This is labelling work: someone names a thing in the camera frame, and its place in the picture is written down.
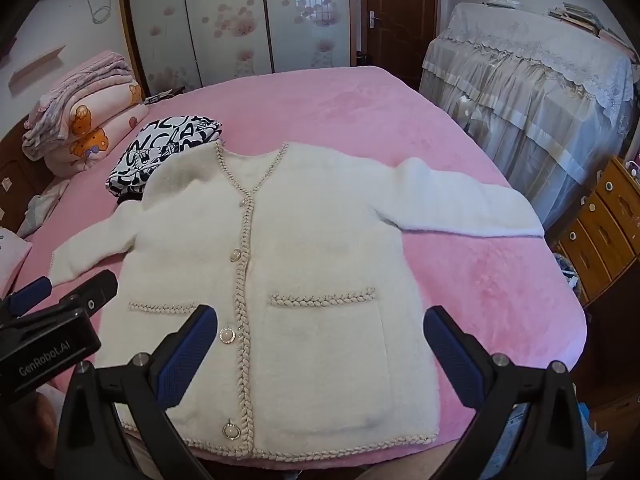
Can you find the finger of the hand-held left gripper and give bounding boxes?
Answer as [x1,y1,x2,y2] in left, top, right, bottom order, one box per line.
[59,269,119,317]
[0,279,54,319]

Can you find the wooden headboard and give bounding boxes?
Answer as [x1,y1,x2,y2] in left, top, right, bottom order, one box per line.
[0,110,56,233]

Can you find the pink bed blanket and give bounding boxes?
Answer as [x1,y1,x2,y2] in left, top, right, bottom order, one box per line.
[0,65,588,476]

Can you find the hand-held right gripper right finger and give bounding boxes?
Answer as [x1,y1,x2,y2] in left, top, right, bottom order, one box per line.
[422,305,588,480]

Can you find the white wall cable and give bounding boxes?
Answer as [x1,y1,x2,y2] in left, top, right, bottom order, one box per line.
[82,0,113,25]

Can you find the person's blue jeans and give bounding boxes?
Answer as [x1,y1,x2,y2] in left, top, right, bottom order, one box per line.
[492,402,601,480]

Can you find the folded bear print quilt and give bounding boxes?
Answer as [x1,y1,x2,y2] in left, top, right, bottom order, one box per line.
[42,77,151,178]

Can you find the wooden drawer cabinet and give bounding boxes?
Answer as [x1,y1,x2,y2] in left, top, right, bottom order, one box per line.
[552,155,640,306]

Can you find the black and white printed garment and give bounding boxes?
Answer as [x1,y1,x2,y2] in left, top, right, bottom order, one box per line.
[105,115,223,198]

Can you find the stack of books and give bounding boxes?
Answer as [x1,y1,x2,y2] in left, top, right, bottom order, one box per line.
[547,2,631,46]

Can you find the pink wall shelf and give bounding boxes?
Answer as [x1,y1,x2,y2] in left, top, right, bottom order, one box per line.
[9,45,67,90]

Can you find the lace covered furniture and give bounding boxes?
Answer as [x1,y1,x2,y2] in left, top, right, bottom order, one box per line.
[419,2,638,231]

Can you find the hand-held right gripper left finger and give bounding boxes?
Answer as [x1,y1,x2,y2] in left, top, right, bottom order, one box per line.
[55,304,236,480]

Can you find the blue patterned cloth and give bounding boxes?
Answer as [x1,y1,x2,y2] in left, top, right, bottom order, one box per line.
[552,252,581,291]

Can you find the white printed pillow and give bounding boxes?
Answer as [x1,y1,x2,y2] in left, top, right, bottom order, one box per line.
[0,227,33,296]

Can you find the brown wooden door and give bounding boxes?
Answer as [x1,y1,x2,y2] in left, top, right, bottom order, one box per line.
[360,0,441,91]

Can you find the person's left forearm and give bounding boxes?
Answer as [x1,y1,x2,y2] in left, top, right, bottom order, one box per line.
[20,385,66,480]

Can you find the floral sliding door wardrobe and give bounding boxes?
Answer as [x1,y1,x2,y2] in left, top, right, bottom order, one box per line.
[117,0,368,96]

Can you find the pale crumpled cloth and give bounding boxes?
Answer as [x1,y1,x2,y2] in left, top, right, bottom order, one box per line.
[17,180,71,238]

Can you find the stack of pink bear blankets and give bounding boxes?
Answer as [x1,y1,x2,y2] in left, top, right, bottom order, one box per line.
[22,51,133,161]

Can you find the white fuzzy cardigan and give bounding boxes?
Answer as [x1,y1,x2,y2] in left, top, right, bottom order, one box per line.
[48,141,546,453]

